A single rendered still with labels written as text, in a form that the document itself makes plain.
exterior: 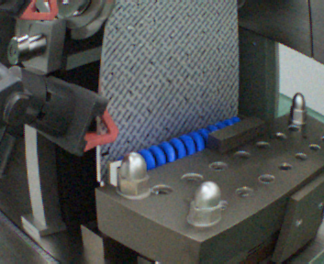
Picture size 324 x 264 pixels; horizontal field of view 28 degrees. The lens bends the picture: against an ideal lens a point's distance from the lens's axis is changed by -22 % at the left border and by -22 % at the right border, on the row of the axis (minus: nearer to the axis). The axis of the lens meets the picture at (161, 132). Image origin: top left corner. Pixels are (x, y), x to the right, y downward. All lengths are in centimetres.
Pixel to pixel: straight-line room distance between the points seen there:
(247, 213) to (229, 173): 10
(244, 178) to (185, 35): 19
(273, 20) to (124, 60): 30
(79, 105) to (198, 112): 22
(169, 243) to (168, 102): 22
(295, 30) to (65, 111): 40
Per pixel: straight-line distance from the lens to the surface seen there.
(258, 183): 87
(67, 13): 85
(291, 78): 401
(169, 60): 91
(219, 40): 97
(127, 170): 81
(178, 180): 87
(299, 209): 87
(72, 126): 80
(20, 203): 106
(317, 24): 100
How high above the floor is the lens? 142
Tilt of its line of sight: 23 degrees down
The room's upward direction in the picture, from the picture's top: 3 degrees clockwise
